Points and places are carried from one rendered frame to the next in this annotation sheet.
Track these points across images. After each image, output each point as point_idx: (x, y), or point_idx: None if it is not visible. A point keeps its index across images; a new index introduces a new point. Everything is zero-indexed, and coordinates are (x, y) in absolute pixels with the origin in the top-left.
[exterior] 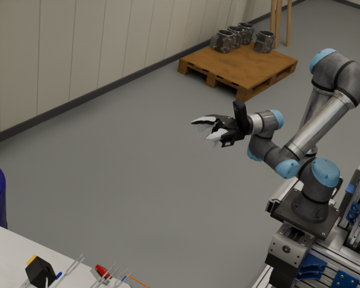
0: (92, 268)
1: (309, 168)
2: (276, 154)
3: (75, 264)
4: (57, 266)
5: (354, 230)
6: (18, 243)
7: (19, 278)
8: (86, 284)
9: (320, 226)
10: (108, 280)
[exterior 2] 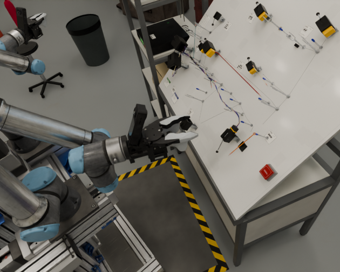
0: (276, 172)
1: (51, 187)
2: None
3: (292, 161)
4: (309, 124)
5: None
6: None
7: (335, 54)
8: (282, 138)
9: (69, 185)
10: None
